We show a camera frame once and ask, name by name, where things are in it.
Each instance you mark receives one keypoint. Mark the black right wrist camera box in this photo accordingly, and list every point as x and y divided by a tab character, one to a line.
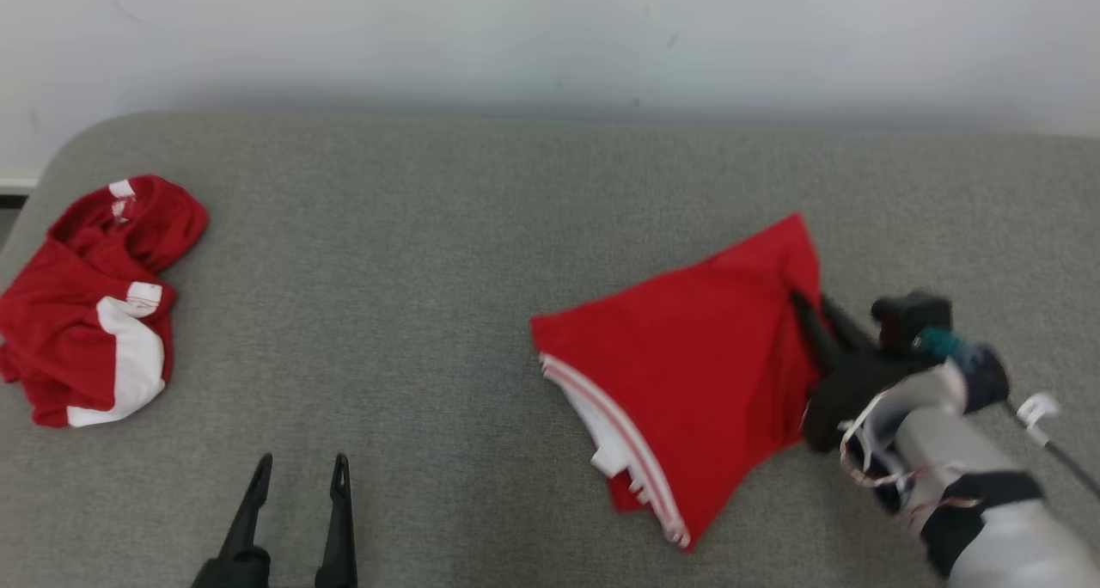
911	317

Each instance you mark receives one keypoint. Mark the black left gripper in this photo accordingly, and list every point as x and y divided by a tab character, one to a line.
236	571

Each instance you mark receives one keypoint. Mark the grey fabric sofa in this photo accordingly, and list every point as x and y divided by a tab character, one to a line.
387	296

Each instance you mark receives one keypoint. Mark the red jersey with navy letters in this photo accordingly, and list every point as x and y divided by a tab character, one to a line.
687	373

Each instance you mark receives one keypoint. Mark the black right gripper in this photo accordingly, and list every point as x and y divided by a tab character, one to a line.
846	395

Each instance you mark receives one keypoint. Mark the red shorts with white trim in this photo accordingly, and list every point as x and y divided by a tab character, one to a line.
69	330

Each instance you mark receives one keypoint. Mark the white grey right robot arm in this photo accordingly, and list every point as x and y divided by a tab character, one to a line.
988	502

